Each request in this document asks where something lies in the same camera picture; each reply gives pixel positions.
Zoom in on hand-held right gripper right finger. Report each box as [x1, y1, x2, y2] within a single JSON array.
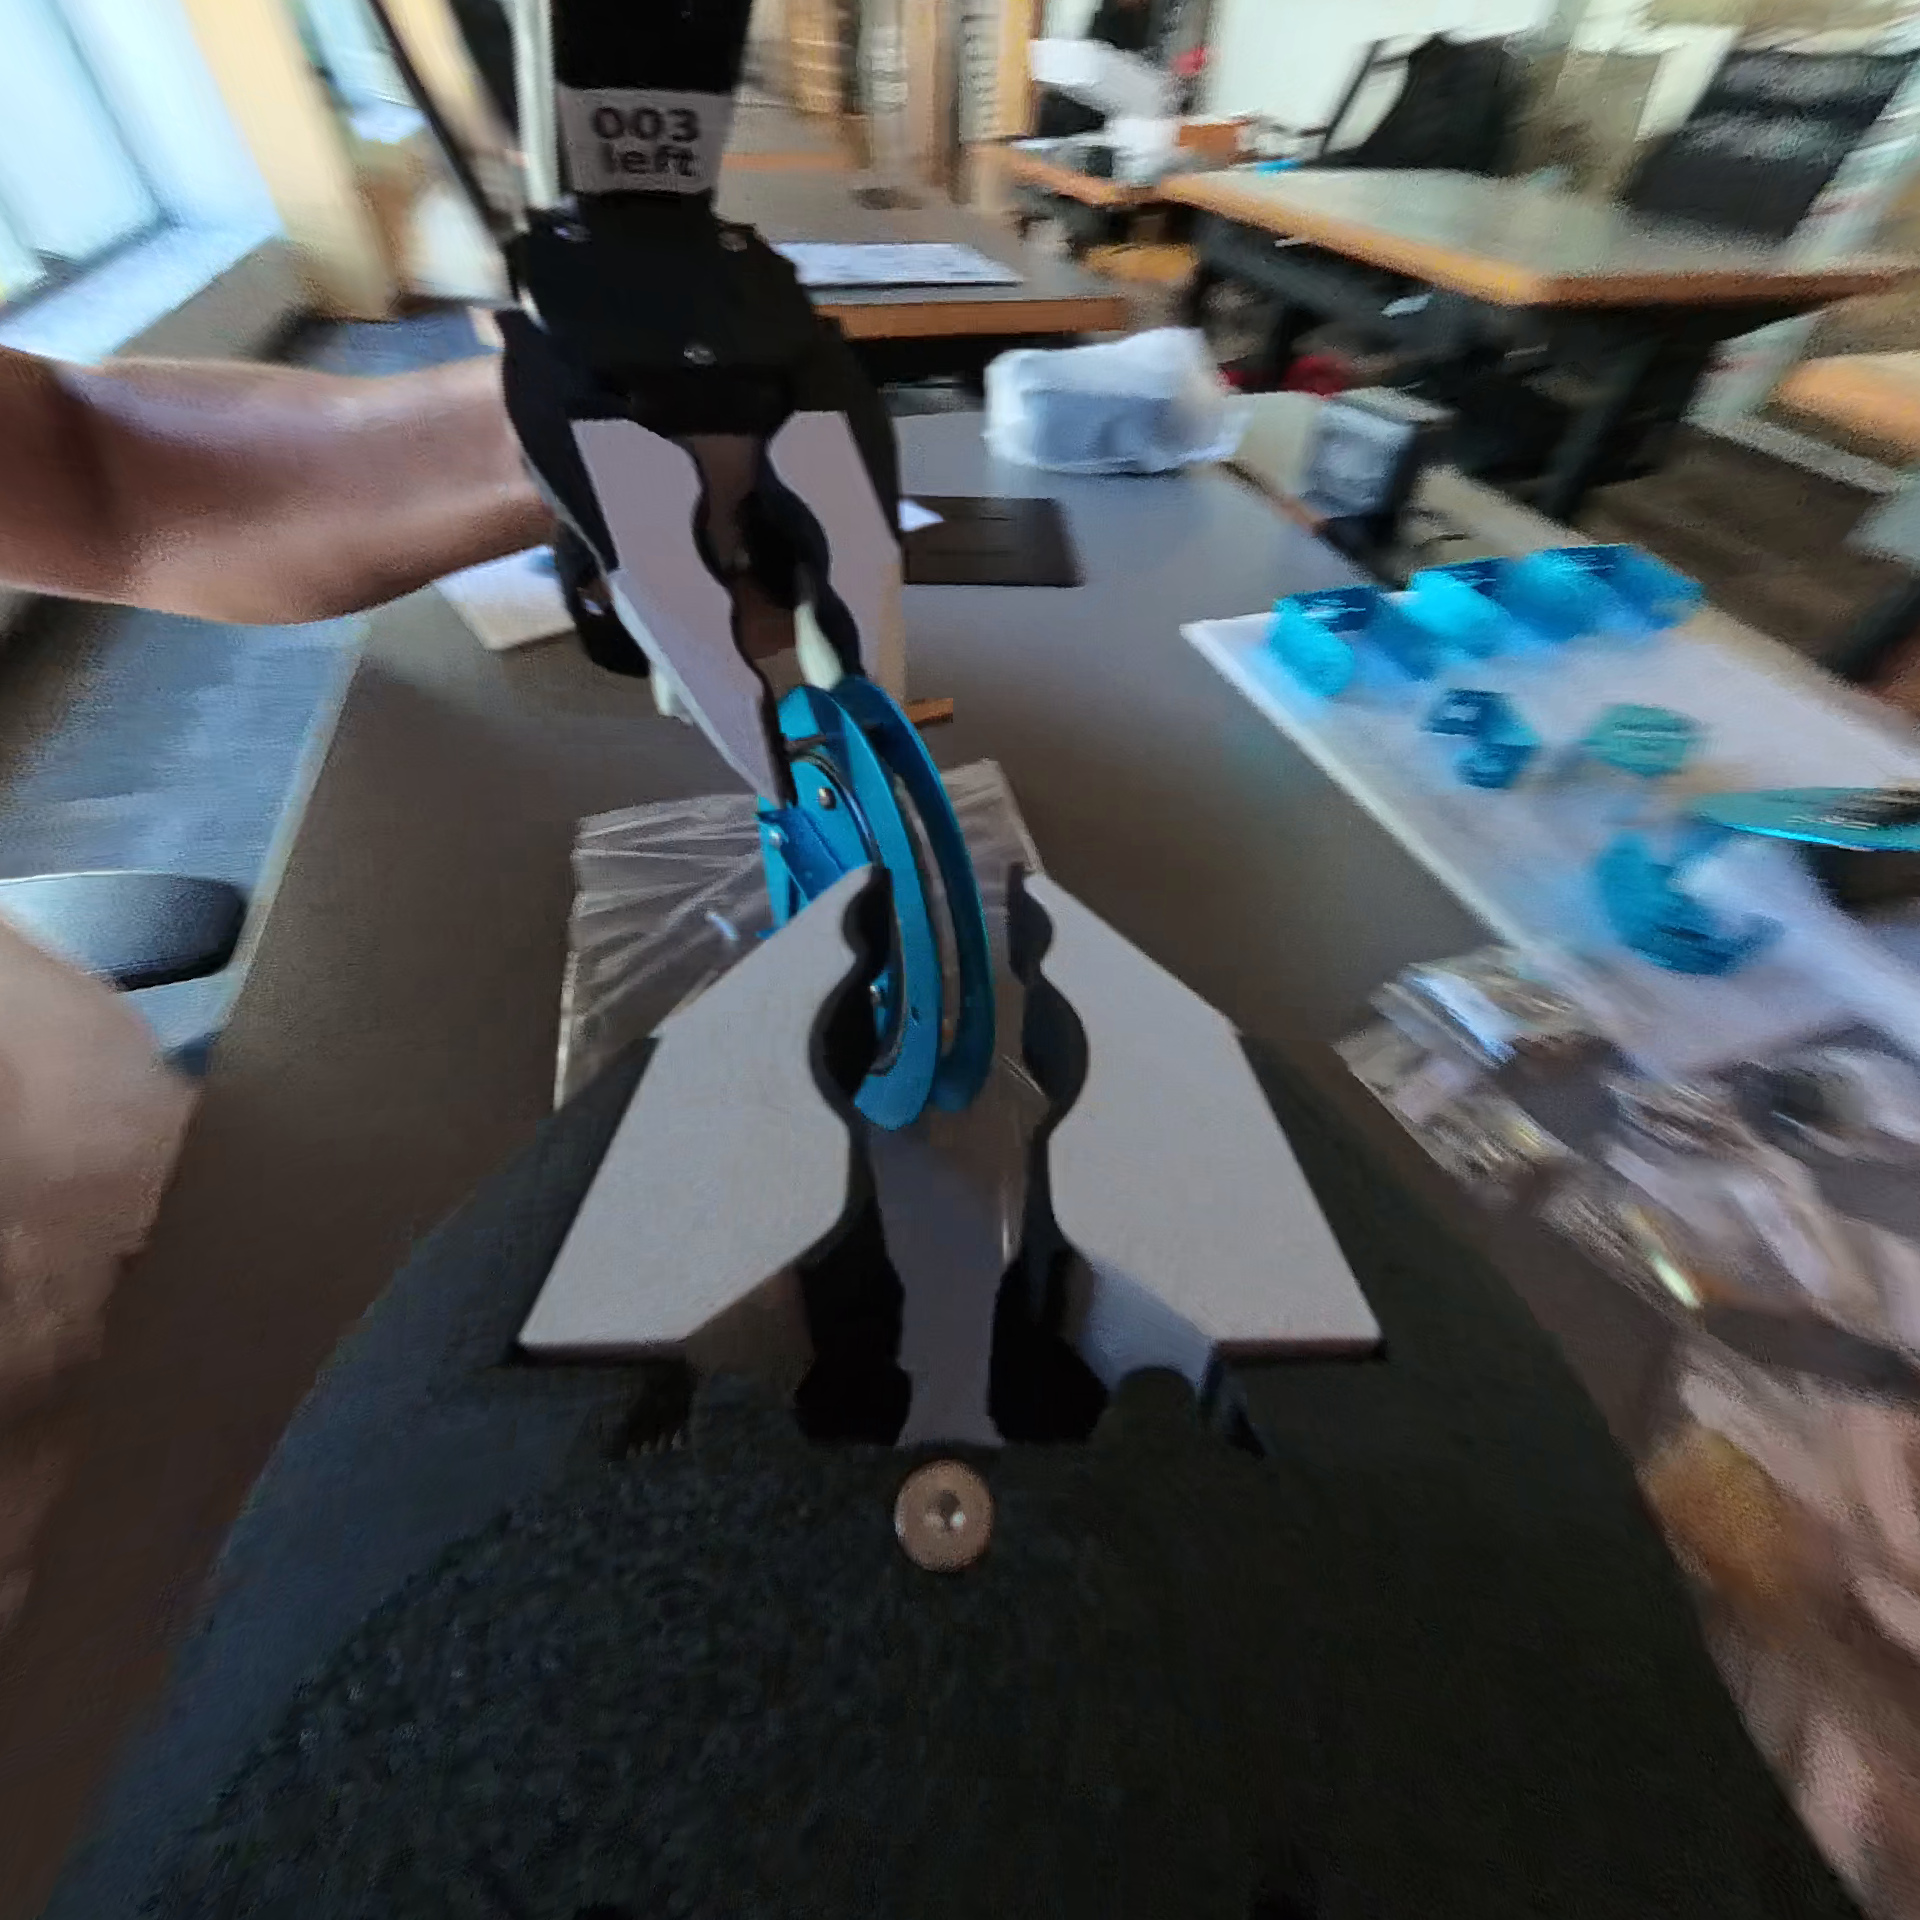
[[982, 865, 1385, 1450]]

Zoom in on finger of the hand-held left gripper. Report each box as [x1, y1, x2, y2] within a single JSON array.
[[575, 417, 794, 809], [743, 409, 913, 710]]

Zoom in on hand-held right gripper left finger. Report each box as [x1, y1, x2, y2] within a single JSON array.
[[516, 865, 921, 1450]]

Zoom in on blue metal disc assembly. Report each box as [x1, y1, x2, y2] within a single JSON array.
[[755, 675, 1003, 1134]]

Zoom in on person's left forearm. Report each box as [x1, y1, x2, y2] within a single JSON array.
[[0, 342, 561, 631]]

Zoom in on wooden edged desk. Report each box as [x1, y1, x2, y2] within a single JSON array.
[[721, 229, 1137, 397]]

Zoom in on grey desk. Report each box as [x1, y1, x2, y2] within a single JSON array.
[[61, 409, 1920, 1920]]

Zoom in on wooden topped desk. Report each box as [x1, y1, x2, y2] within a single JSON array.
[[1159, 158, 1920, 525]]

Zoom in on black flat sheet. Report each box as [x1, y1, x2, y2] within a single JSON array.
[[897, 493, 1086, 591]]

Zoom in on white paper sheet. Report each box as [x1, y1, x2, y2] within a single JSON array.
[[432, 545, 583, 655]]

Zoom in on printed paper sheet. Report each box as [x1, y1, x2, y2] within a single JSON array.
[[776, 236, 1026, 295]]

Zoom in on clear plastic bag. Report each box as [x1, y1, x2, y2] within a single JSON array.
[[553, 755, 1041, 1116]]

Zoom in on white plastic bag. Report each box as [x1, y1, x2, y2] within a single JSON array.
[[980, 325, 1250, 479]]

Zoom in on pile of small screw bags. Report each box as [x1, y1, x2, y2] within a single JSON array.
[[1333, 942, 1920, 1360]]

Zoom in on white foam tray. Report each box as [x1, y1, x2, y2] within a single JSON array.
[[1182, 597, 1920, 1060]]

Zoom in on small grey box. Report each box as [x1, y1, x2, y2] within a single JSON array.
[[1302, 387, 1447, 522]]

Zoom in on small blue metal block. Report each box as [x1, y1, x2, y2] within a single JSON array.
[[1423, 686, 1543, 793]]

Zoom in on teal metal plate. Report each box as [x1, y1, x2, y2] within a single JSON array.
[[1579, 703, 1709, 783]]

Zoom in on black chair seat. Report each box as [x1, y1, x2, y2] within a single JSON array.
[[0, 870, 253, 997]]

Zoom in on blue round metal plate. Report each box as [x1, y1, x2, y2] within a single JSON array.
[[1685, 785, 1920, 854]]

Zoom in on black office chair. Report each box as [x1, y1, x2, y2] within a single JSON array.
[[1316, 33, 1520, 171], [1625, 42, 1920, 254]]

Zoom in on blue metal u bracket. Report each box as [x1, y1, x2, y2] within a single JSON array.
[[1592, 828, 1776, 974]]

